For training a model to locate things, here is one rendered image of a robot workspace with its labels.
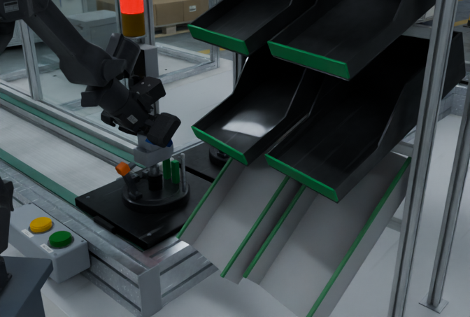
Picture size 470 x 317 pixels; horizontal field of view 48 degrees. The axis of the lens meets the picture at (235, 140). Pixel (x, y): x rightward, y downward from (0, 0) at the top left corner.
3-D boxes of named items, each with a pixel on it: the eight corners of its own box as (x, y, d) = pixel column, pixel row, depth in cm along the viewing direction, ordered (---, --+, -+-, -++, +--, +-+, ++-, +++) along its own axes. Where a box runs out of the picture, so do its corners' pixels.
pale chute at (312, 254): (319, 334, 73) (303, 327, 70) (257, 284, 82) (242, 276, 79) (425, 166, 76) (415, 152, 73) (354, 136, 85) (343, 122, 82)
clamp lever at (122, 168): (134, 197, 105) (120, 170, 100) (128, 194, 106) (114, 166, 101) (147, 185, 106) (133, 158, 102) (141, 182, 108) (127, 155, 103)
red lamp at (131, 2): (130, 15, 113) (128, -9, 111) (116, 12, 116) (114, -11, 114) (148, 11, 116) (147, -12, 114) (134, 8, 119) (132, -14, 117)
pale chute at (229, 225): (238, 285, 82) (222, 277, 79) (191, 245, 92) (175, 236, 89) (336, 137, 85) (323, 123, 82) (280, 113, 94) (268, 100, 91)
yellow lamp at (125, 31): (131, 38, 115) (130, 15, 113) (118, 34, 118) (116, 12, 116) (150, 33, 118) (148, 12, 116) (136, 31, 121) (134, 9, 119)
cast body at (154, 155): (147, 168, 103) (145, 135, 100) (133, 161, 106) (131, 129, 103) (179, 154, 109) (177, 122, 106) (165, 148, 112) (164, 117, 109)
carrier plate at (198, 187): (148, 252, 96) (147, 243, 95) (75, 206, 111) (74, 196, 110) (237, 202, 112) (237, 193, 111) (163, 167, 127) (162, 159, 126)
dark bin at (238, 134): (247, 167, 75) (229, 129, 71) (196, 137, 85) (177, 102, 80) (371, 57, 84) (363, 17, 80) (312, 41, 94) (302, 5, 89)
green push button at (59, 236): (57, 254, 95) (56, 245, 94) (45, 245, 98) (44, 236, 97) (77, 244, 98) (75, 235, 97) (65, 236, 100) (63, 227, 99)
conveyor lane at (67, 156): (152, 292, 100) (149, 248, 96) (-36, 158, 151) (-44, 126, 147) (251, 229, 119) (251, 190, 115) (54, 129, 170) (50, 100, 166)
